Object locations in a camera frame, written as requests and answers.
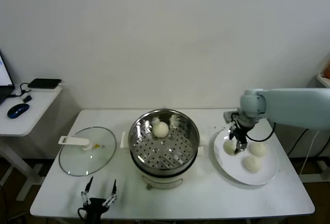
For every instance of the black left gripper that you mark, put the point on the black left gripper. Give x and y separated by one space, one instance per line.
96 207

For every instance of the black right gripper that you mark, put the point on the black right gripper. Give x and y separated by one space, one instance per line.
242 132

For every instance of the white steamed baozi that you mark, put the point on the white steamed baozi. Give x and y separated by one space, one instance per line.
160 129
228 147
252 164
257 150

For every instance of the blue black computer mouse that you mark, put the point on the blue black computer mouse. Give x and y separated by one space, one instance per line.
17 110

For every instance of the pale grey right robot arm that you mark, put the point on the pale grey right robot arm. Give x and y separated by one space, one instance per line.
296 105

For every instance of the stainless steel steamer basket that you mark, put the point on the stainless steel steamer basket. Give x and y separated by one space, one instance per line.
165 154

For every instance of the white round plate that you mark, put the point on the white round plate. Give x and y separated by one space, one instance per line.
232 175

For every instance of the cream electric cooker base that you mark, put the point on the cream electric cooker base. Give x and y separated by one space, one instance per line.
165 182

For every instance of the black white stand base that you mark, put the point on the black white stand base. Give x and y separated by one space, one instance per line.
321 167

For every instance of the white side table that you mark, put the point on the white side table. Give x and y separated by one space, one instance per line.
38 116

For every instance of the white shelf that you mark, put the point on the white shelf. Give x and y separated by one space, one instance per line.
323 81

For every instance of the small black adapter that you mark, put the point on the small black adapter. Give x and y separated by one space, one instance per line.
27 99

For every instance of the black flat box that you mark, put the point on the black flat box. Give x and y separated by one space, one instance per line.
43 83

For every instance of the black laptop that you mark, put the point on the black laptop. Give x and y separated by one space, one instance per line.
5 91

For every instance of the grey right wrist camera module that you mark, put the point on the grey right wrist camera module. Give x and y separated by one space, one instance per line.
229 116

